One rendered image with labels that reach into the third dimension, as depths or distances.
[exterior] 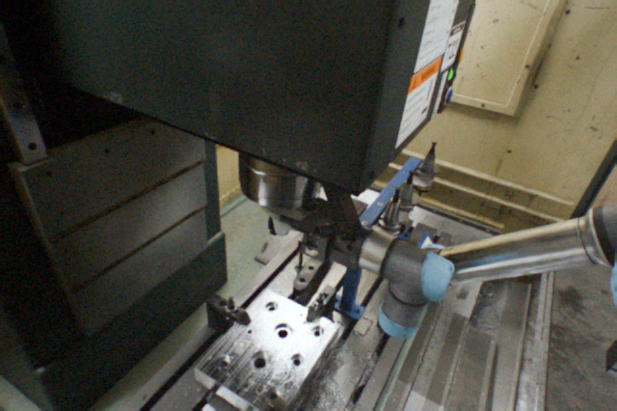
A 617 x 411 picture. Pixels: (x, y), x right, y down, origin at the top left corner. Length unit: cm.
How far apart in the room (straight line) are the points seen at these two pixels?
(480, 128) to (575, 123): 29
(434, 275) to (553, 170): 107
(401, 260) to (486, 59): 104
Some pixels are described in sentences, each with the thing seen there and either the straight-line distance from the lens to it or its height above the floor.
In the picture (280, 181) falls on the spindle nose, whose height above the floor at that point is 149.
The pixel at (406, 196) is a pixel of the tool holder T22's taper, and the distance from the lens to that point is 112.
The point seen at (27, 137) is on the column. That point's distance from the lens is 92.
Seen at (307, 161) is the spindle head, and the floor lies 158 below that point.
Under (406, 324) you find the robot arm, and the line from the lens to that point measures 77.
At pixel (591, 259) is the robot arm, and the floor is 146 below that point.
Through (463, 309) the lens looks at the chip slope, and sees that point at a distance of 166.
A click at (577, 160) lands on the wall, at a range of 167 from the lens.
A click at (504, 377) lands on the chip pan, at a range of 157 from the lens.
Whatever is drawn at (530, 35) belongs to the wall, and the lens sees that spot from 156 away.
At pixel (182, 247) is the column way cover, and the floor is 97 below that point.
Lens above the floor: 183
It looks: 34 degrees down
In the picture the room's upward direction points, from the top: 6 degrees clockwise
